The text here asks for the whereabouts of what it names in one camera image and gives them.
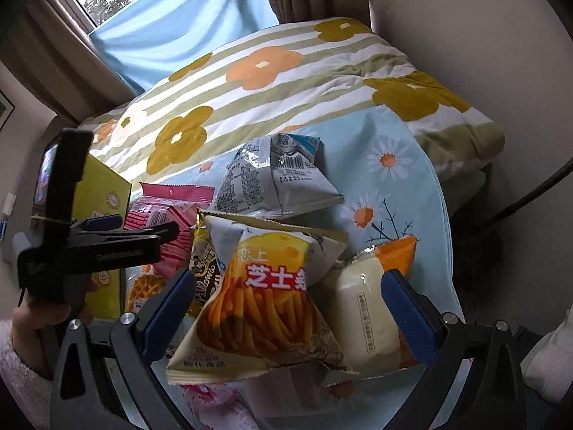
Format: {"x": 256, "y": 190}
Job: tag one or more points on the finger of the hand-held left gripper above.
{"x": 150, "y": 235}
{"x": 105, "y": 221}

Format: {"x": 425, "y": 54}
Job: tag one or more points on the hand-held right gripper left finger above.
{"x": 166, "y": 311}

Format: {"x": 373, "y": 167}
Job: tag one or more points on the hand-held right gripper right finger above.
{"x": 405, "y": 309}

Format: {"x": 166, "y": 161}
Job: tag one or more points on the pink striped snack packet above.
{"x": 154, "y": 212}

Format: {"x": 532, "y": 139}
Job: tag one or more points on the yellow cardboard box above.
{"x": 105, "y": 188}

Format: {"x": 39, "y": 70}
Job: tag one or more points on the yellow cheese stick snack bag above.
{"x": 264, "y": 304}

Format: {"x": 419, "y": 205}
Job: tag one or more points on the person's left hand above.
{"x": 29, "y": 322}

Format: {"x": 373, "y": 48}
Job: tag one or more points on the waffle snack packet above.
{"x": 143, "y": 293}

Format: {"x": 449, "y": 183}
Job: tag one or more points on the orange packet with white cake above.
{"x": 358, "y": 304}

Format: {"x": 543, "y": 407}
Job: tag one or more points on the gold chocolate snack bag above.
{"x": 203, "y": 264}

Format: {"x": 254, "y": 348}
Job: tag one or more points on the light blue daisy bed sheet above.
{"x": 403, "y": 206}

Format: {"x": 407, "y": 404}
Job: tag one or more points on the silver grey snack bag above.
{"x": 273, "y": 179}

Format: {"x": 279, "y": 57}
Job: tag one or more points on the white fleece clothing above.
{"x": 550, "y": 363}

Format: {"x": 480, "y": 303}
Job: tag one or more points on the light blue window cloth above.
{"x": 179, "y": 31}

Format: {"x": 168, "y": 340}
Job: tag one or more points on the green striped floral quilt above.
{"x": 286, "y": 80}

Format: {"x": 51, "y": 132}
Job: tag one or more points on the white wall socket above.
{"x": 6, "y": 206}

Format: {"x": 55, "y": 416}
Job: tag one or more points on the framed wall picture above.
{"x": 4, "y": 109}

